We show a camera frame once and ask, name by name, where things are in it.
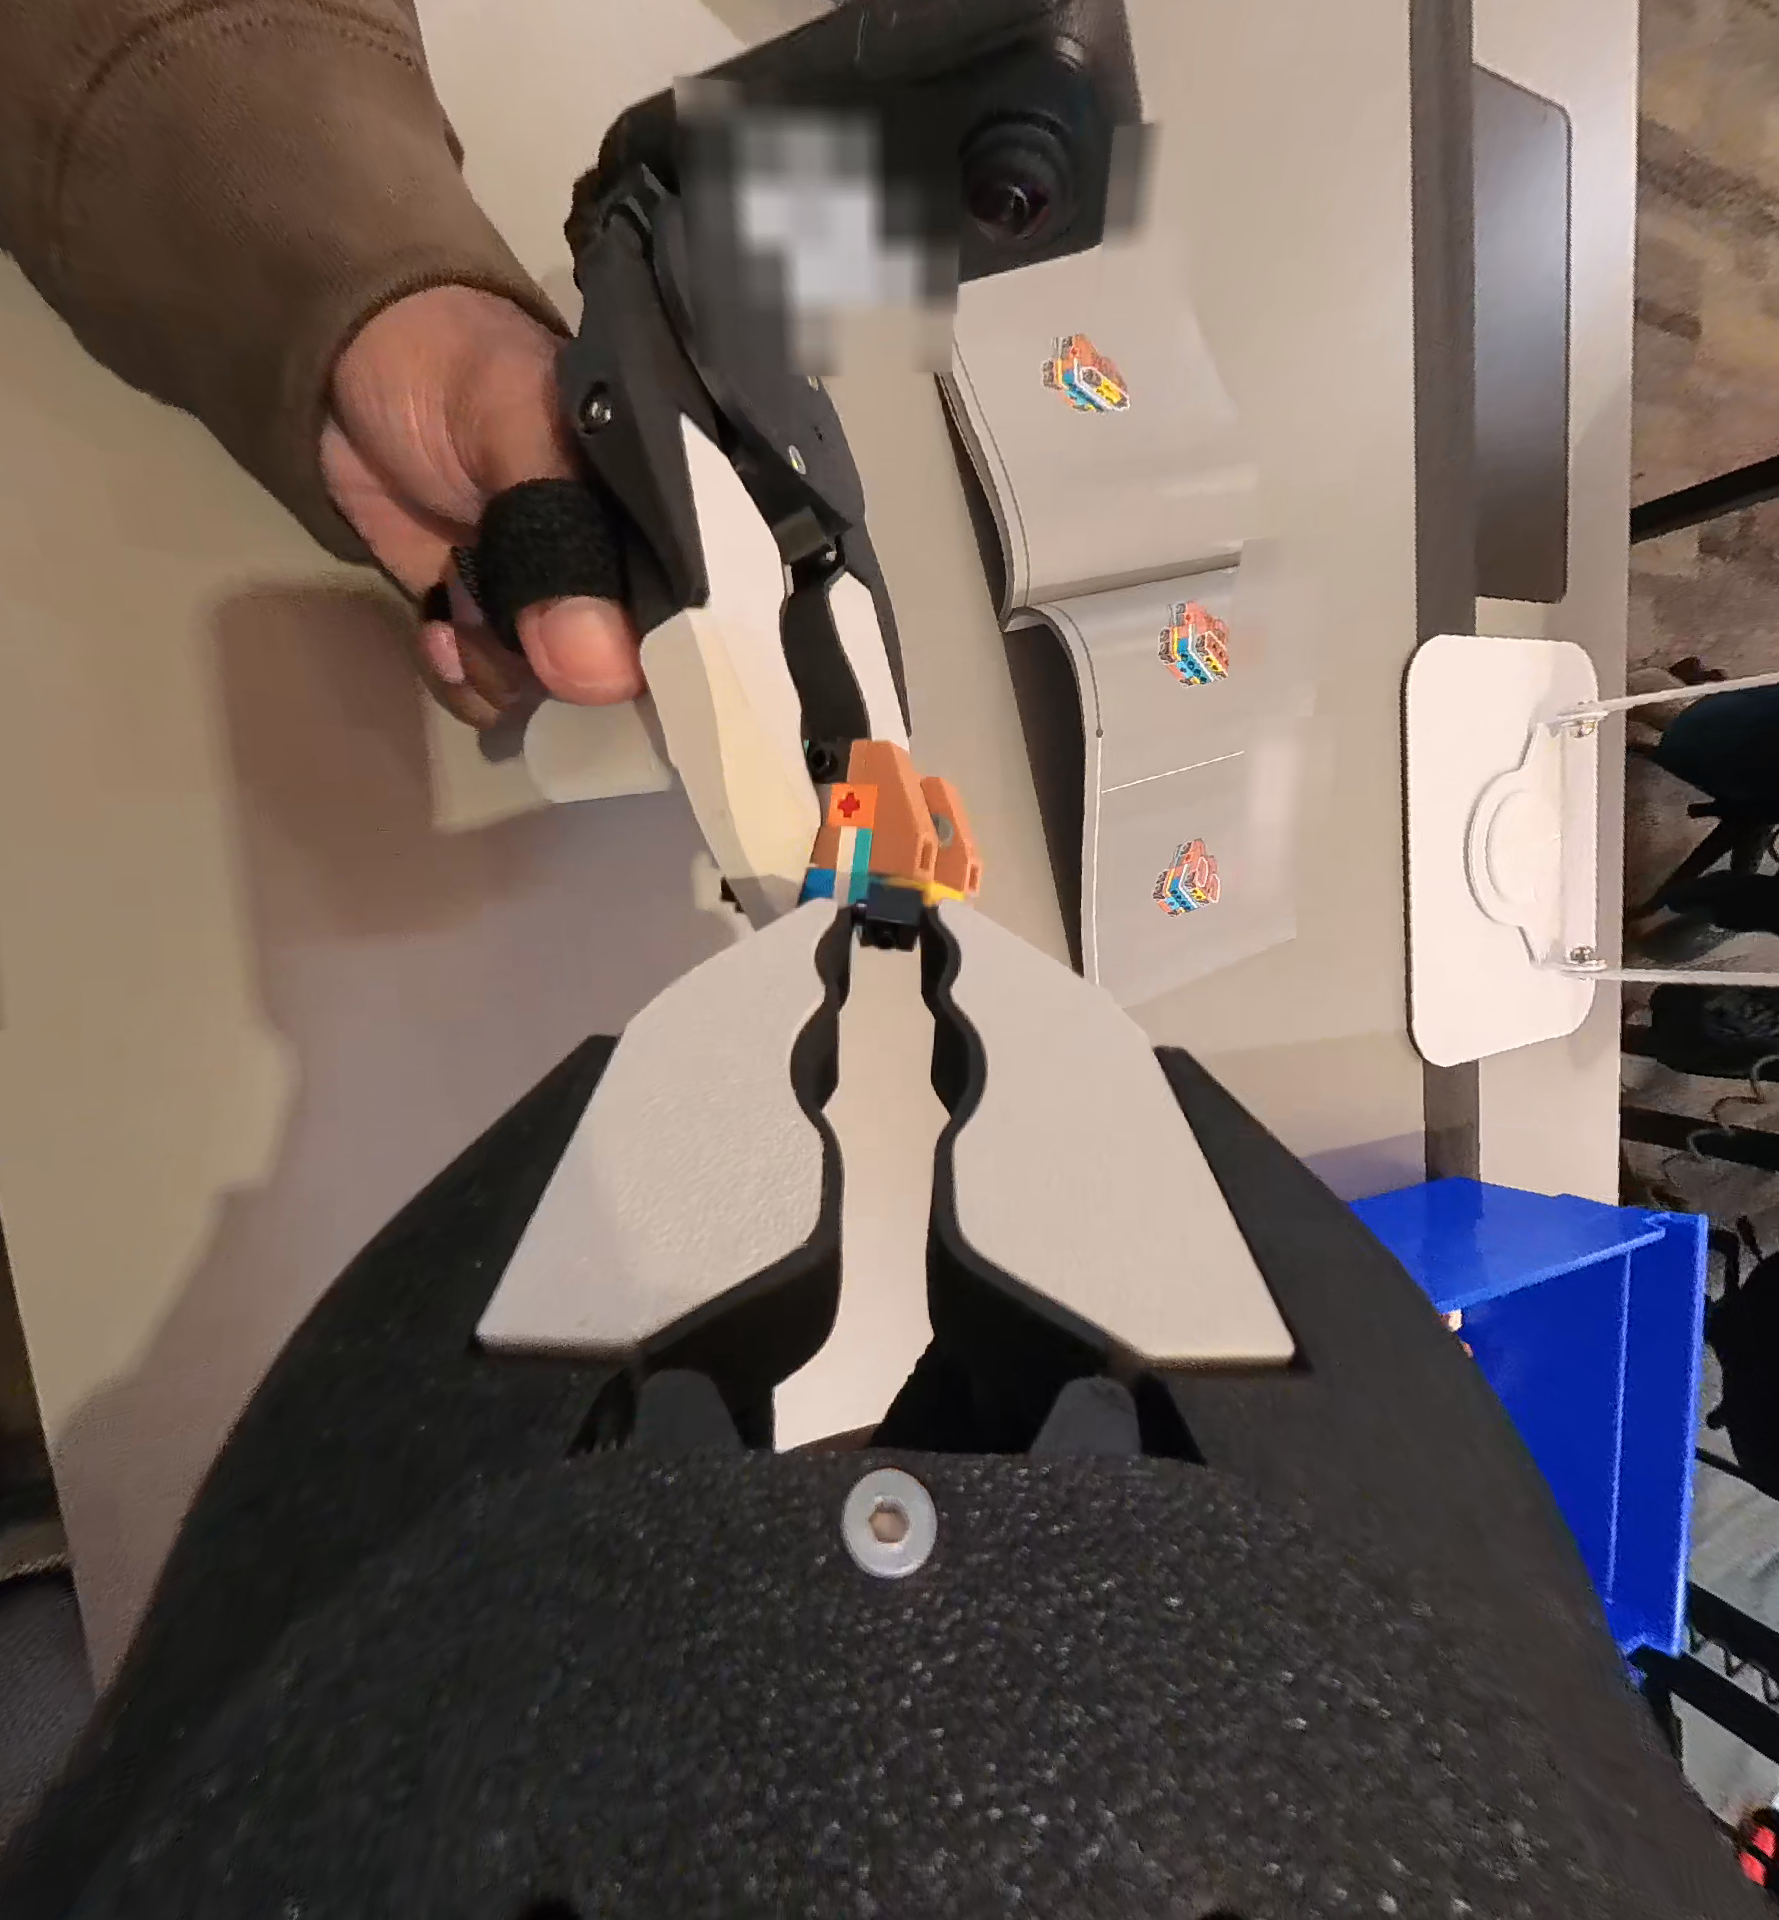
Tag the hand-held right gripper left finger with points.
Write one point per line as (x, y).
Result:
(678, 1184)

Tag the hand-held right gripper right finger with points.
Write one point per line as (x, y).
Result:
(1113, 1184)

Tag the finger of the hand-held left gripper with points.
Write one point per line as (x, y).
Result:
(723, 706)
(875, 660)

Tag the brown teal toy brick model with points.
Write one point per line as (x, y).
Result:
(888, 827)

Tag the grey instruction booklet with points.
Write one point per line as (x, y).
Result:
(1128, 527)

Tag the person's left forearm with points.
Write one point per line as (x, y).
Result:
(154, 180)

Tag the grey desk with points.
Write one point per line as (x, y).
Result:
(380, 977)

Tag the white desk stand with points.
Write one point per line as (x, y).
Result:
(1503, 856)

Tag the person's left hand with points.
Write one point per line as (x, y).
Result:
(438, 406)

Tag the blue storage bin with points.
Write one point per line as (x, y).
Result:
(1549, 1349)

